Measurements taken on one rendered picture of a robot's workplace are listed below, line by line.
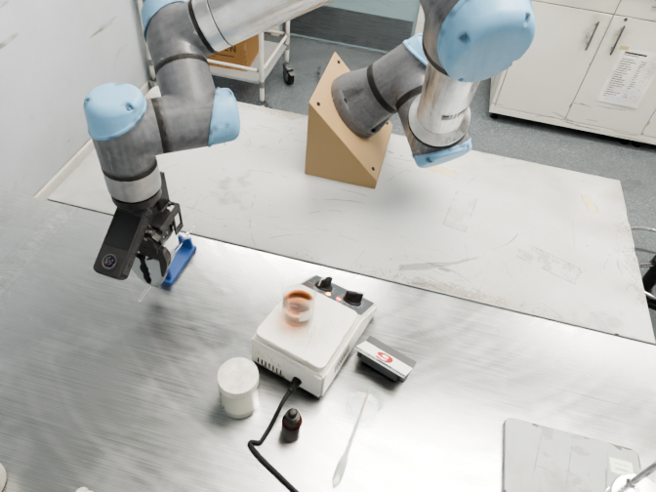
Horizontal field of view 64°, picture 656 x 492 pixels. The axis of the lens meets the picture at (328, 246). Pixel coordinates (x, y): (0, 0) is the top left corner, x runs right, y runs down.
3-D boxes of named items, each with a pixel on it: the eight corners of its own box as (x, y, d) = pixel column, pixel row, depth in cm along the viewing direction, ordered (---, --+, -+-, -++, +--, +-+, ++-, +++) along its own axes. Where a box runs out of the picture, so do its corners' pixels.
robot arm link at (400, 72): (394, 66, 119) (446, 32, 111) (413, 121, 117) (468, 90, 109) (364, 54, 109) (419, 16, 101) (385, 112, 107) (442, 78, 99)
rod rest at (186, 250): (181, 243, 102) (179, 230, 99) (197, 248, 101) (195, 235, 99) (153, 281, 95) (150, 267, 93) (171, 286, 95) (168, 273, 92)
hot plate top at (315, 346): (295, 284, 87) (295, 280, 86) (359, 315, 84) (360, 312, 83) (253, 336, 80) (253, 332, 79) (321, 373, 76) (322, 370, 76)
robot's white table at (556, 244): (191, 293, 206) (154, 83, 140) (502, 371, 192) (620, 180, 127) (130, 404, 173) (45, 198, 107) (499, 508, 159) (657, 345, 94)
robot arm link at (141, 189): (139, 187, 71) (85, 172, 72) (144, 212, 74) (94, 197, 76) (167, 155, 76) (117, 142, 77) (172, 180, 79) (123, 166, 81)
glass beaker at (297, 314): (321, 316, 82) (325, 284, 77) (300, 339, 79) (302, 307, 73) (292, 297, 85) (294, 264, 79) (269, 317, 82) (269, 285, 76)
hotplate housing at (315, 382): (312, 282, 98) (315, 253, 92) (376, 313, 94) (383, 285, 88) (242, 373, 84) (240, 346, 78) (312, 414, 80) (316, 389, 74)
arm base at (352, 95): (336, 64, 120) (371, 40, 114) (377, 110, 128) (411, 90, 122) (326, 104, 110) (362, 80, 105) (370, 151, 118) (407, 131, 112)
